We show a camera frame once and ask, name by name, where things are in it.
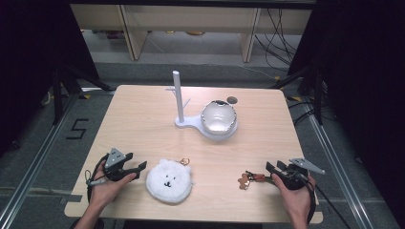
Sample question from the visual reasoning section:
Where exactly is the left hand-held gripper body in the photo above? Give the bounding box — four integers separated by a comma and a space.
102, 147, 129, 182

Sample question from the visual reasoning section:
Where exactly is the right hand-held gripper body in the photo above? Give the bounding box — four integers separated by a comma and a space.
276, 157, 327, 191

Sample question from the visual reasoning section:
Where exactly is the keychain with gingerbread charm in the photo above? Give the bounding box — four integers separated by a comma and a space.
237, 170, 275, 191

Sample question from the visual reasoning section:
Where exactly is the white plush bear pouch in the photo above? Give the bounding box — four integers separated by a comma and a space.
145, 157, 194, 205

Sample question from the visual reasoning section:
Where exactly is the white key stand with hooks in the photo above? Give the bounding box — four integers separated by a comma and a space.
164, 70, 239, 142

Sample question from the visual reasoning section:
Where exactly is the person's right hand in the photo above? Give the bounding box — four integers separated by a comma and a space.
271, 174, 317, 220

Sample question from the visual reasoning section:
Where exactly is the person's left hand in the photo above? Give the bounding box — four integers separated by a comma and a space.
90, 161, 138, 208

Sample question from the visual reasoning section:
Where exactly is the black metal stand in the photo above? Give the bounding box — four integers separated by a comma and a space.
52, 64, 113, 126
269, 64, 327, 126

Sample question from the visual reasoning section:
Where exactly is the beige wooden cabinet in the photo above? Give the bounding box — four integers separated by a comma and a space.
70, 3, 313, 63

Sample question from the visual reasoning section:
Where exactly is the left hand-held gripper cable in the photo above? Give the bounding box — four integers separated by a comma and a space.
84, 154, 110, 203

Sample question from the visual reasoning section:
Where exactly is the hand-held gripper cable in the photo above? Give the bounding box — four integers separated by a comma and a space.
298, 173, 352, 229
84, 154, 110, 203

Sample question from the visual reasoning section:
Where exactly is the aluminium floor rail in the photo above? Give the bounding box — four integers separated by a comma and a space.
305, 94, 374, 229
0, 92, 81, 229

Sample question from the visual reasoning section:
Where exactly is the right hand-held gripper cable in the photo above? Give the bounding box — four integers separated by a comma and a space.
298, 173, 352, 229

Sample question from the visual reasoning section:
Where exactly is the bundle of black cables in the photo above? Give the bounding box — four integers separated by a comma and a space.
253, 8, 304, 73

